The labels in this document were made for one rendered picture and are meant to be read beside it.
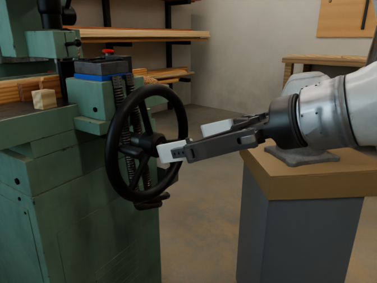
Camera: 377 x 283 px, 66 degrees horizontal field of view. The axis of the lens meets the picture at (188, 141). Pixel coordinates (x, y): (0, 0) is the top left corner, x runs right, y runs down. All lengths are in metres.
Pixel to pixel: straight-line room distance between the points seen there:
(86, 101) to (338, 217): 0.81
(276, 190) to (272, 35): 3.28
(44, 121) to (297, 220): 0.76
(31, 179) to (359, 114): 0.64
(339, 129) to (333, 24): 3.41
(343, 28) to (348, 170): 2.88
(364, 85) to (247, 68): 3.86
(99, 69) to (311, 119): 0.48
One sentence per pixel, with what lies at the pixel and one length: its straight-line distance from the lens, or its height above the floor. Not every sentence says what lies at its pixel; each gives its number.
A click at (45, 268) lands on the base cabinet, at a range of 0.87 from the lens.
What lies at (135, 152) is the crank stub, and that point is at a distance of 0.58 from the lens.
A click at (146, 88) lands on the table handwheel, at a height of 0.95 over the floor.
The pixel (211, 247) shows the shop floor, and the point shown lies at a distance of 1.65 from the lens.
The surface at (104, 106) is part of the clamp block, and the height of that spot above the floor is 0.91.
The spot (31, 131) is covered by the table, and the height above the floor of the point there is 0.86.
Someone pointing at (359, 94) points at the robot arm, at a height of 1.00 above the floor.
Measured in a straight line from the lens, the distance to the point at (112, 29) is 3.24.
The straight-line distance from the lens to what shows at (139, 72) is 1.13.
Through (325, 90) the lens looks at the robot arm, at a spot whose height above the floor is 1.00.
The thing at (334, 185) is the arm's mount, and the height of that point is 0.64.
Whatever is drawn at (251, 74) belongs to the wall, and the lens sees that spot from 4.19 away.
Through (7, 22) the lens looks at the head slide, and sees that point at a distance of 0.98.
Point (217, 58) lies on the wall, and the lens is 4.48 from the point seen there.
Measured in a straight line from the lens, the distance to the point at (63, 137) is 0.76.
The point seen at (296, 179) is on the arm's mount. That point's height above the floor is 0.67.
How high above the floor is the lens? 1.06
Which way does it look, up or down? 20 degrees down
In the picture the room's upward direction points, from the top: straight up
